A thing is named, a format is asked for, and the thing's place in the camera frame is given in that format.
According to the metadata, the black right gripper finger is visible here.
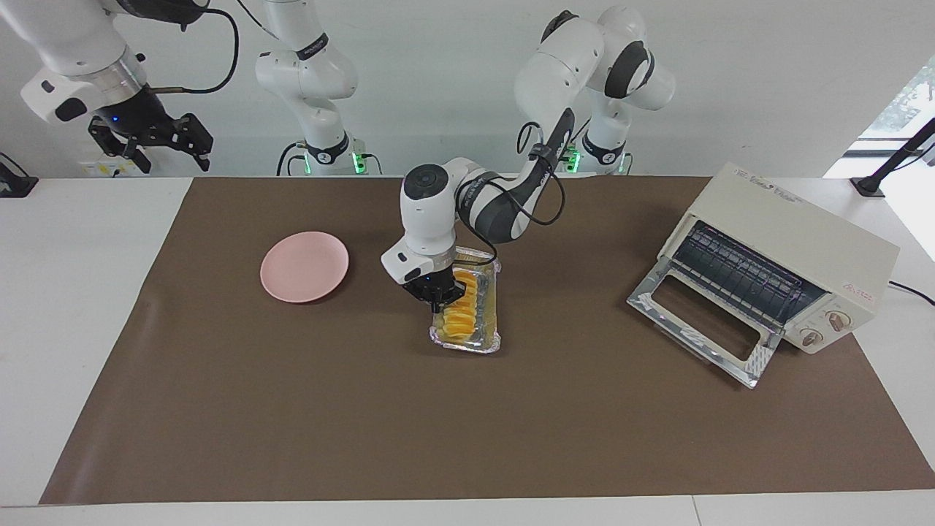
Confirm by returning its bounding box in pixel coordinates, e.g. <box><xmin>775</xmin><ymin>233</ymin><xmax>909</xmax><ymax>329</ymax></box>
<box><xmin>162</xmin><ymin>112</ymin><xmax>215</xmax><ymax>175</ymax></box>
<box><xmin>88</xmin><ymin>117</ymin><xmax>154</xmax><ymax>176</ymax></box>

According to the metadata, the yellow sliced bread loaf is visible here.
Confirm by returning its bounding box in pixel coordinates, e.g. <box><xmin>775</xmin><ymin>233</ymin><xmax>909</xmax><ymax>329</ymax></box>
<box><xmin>440</xmin><ymin>267</ymin><xmax>484</xmax><ymax>346</ymax></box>

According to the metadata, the aluminium foil tray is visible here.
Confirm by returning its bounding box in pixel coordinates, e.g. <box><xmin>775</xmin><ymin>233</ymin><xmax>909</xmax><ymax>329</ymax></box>
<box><xmin>429</xmin><ymin>247</ymin><xmax>503</xmax><ymax>356</ymax></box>

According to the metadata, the silver glass oven door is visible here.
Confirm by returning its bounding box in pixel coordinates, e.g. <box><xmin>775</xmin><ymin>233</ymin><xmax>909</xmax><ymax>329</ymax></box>
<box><xmin>626</xmin><ymin>257</ymin><xmax>782</xmax><ymax>389</ymax></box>

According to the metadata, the cream toaster oven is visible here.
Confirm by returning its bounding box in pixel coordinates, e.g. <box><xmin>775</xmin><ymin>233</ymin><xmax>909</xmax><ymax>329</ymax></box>
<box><xmin>657</xmin><ymin>162</ymin><xmax>901</xmax><ymax>356</ymax></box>

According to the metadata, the black table clamp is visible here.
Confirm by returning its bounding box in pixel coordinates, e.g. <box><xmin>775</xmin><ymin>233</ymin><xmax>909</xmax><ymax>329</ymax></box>
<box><xmin>0</xmin><ymin>152</ymin><xmax>39</xmax><ymax>198</ymax></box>

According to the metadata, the brown table mat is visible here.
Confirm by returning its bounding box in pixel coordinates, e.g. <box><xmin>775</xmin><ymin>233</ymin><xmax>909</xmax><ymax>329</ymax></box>
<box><xmin>38</xmin><ymin>175</ymin><xmax>935</xmax><ymax>506</ymax></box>

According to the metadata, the pink round plate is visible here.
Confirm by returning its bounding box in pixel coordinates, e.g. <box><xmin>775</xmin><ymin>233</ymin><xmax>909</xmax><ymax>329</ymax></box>
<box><xmin>259</xmin><ymin>231</ymin><xmax>350</xmax><ymax>304</ymax></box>

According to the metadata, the bright window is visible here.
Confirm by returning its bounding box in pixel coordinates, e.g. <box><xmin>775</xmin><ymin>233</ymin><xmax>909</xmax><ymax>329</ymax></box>
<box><xmin>858</xmin><ymin>55</ymin><xmax>935</xmax><ymax>143</ymax></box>

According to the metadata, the white wall outlet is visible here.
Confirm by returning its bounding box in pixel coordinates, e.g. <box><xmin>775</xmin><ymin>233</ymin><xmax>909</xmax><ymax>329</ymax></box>
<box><xmin>79</xmin><ymin>156</ymin><xmax>147</xmax><ymax>178</ymax></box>

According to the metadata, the black right base cable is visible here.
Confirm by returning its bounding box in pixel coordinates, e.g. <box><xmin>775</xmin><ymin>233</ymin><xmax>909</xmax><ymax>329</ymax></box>
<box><xmin>276</xmin><ymin>141</ymin><xmax>306</xmax><ymax>176</ymax></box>

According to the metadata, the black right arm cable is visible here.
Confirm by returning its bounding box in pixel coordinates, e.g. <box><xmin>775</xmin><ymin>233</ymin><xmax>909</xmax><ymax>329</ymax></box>
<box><xmin>150</xmin><ymin>6</ymin><xmax>240</xmax><ymax>96</ymax></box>

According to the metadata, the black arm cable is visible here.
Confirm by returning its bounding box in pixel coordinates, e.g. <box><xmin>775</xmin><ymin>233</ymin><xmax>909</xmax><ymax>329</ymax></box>
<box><xmin>150</xmin><ymin>6</ymin><xmax>240</xmax><ymax>96</ymax></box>
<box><xmin>457</xmin><ymin>121</ymin><xmax>567</xmax><ymax>264</ymax></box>

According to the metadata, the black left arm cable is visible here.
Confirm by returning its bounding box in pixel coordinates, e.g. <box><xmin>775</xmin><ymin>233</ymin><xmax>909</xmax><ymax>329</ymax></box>
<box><xmin>457</xmin><ymin>121</ymin><xmax>567</xmax><ymax>264</ymax></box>

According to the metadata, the wire oven rack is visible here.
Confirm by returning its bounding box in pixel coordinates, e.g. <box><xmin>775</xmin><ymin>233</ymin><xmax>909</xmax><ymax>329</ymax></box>
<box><xmin>671</xmin><ymin>221</ymin><xmax>828</xmax><ymax>327</ymax></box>

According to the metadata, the black camera stand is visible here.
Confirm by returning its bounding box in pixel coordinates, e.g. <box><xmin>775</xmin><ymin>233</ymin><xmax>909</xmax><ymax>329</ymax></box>
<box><xmin>851</xmin><ymin>117</ymin><xmax>935</xmax><ymax>198</ymax></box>

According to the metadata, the black oven power cable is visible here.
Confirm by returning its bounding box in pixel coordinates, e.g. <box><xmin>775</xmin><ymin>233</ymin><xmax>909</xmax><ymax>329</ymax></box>
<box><xmin>888</xmin><ymin>280</ymin><xmax>935</xmax><ymax>308</ymax></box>

